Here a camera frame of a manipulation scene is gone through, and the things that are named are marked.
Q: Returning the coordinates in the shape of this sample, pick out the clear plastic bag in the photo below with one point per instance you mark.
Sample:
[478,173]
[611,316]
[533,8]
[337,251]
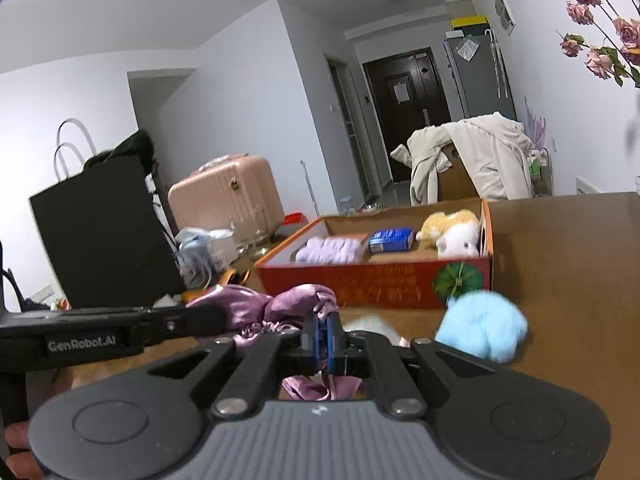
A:
[468,50]

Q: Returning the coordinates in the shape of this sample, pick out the dark entrance door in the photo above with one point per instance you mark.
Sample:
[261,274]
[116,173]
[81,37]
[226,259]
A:
[405,130]

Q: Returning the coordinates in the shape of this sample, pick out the red printed cardboard box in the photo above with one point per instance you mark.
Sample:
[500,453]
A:
[380,282]

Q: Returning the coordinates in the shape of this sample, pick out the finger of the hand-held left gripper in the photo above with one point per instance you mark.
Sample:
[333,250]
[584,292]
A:
[190,320]

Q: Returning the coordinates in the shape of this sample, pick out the white wall panel box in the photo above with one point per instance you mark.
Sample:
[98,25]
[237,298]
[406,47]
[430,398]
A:
[504,10]

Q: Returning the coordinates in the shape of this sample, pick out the cream jacket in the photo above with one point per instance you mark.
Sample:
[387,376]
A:
[422,165]

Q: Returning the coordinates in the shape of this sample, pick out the large brown cardboard box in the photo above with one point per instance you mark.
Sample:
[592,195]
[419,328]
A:
[457,180]

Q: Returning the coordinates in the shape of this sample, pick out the purple satin bonnet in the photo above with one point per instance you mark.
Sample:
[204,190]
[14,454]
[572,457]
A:
[280,305]

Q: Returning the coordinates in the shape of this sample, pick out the black paper bag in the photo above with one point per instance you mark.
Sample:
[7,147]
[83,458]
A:
[105,240]

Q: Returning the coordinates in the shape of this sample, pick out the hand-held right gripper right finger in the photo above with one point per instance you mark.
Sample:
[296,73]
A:
[331,345]

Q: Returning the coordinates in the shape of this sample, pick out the pink ribbed suitcase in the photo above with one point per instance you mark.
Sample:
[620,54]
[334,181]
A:
[220,200]

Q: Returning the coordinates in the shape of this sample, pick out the person's left hand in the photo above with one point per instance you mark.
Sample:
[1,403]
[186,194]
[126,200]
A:
[20,452]

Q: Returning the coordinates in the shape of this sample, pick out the white folded umbrella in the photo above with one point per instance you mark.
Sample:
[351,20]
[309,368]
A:
[496,65]

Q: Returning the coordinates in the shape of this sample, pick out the purple lavender wall decoration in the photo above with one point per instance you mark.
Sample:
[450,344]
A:
[535,122]

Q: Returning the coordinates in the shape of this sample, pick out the white flat package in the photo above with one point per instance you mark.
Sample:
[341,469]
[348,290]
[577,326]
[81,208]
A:
[594,185]

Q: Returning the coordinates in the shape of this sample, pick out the light blue fluffy plush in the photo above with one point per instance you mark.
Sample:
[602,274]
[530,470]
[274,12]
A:
[480,327]

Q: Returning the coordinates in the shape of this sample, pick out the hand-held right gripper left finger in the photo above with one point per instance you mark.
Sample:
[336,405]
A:
[317,345]

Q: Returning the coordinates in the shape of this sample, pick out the black fuzzy hat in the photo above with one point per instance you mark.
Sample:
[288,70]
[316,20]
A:
[130,147]

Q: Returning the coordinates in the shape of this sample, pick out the grey refrigerator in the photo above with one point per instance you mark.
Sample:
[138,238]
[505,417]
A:
[480,85]

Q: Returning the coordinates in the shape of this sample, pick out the white paper notice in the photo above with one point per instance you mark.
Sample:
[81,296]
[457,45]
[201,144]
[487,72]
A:
[401,93]

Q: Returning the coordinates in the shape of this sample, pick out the grey interior door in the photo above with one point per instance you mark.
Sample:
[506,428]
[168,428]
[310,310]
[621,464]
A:
[350,130]

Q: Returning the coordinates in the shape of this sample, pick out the white plush toy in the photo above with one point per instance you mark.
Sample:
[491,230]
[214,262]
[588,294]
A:
[460,242]

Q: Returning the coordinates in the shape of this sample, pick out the lilac towel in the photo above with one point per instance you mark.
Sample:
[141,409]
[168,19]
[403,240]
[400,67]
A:
[330,250]

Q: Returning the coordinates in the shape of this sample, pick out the blue tissue pack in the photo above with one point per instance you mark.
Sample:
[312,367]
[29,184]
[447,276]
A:
[392,241]

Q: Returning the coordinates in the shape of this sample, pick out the white blue plastic package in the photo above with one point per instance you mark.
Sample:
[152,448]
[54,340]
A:
[200,252]

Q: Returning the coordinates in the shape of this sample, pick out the white utility cart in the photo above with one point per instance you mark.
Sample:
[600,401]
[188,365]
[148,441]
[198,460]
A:
[540,170]

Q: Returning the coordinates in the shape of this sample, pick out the yellow plush toy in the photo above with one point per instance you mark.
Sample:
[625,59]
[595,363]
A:
[445,222]

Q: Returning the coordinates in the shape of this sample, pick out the off-white coat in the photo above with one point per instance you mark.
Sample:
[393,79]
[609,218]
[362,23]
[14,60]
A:
[500,160]

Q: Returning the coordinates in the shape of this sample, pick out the pink dried rose bouquet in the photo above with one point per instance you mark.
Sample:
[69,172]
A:
[600,55]

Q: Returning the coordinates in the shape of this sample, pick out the yellow flat box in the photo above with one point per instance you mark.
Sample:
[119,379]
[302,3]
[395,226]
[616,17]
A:
[469,21]

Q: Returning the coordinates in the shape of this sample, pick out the clear glass jar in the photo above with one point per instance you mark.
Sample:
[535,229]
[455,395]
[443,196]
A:
[257,240]

